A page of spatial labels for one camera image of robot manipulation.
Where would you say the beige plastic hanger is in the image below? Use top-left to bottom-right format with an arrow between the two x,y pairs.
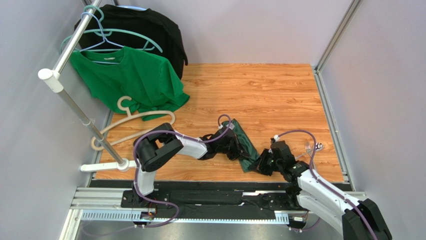
90,95 -> 177,152

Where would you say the light blue wire hanger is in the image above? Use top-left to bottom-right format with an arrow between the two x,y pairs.
79,11 -> 126,65

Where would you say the bright green t-shirt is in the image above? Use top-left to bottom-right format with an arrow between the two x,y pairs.
69,46 -> 190,114

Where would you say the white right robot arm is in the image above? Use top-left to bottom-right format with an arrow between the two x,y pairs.
252,148 -> 393,240

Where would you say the teal plastic hanger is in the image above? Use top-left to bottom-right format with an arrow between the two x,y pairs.
60,4 -> 164,55

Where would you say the black t-shirt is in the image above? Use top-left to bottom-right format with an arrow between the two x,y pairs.
75,4 -> 189,81

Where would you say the white metal clothes rack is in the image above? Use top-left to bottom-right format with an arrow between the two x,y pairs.
37,0 -> 141,173

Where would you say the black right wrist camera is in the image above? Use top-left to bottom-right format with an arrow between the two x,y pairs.
270,140 -> 296,161

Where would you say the dark green cloth napkin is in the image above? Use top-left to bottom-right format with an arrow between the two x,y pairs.
226,118 -> 260,173

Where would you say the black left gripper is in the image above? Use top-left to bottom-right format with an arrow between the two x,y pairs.
216,136 -> 251,162

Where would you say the aluminium frame rail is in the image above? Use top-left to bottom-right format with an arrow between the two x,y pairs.
69,186 -> 373,225

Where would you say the shiny metal spoon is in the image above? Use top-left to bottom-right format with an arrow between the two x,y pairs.
303,141 -> 324,156

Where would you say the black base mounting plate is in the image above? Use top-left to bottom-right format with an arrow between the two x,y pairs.
120,188 -> 319,212

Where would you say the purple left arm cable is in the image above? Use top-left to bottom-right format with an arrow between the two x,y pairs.
132,114 -> 233,229

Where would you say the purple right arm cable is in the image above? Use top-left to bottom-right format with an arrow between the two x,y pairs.
273,129 -> 380,240

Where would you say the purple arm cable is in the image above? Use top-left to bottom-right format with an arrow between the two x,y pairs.
132,114 -> 233,229
273,129 -> 380,240

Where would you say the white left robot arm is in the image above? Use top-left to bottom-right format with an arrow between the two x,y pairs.
133,121 -> 257,197

